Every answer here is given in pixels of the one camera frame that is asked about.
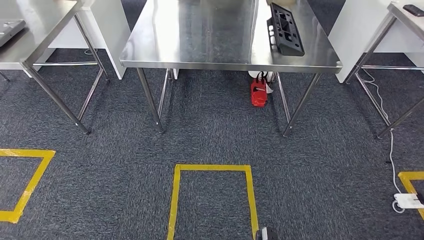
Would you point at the black plastic plate frame part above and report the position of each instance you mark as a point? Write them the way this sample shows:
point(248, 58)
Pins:
point(291, 49)

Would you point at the stainless steel workbench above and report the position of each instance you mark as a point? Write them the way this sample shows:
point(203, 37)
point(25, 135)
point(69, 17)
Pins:
point(198, 33)

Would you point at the grey metal tray part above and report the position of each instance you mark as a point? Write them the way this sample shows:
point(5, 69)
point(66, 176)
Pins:
point(10, 31)

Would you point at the yellow floor tape outline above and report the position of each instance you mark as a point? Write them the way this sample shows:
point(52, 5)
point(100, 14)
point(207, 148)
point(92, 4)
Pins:
point(212, 167)
point(33, 182)

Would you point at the red handbag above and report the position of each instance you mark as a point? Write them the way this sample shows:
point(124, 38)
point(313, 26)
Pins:
point(259, 94)

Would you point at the white round bag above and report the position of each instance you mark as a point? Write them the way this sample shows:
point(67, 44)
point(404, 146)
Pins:
point(270, 76)

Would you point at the stainless steel table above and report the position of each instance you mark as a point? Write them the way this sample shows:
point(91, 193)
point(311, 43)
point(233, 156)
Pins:
point(43, 30)
point(407, 21)

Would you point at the white power strip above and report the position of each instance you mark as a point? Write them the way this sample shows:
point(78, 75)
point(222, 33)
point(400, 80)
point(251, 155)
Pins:
point(407, 201)

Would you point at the black phone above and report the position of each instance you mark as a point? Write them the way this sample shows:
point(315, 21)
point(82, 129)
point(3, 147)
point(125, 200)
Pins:
point(414, 10)

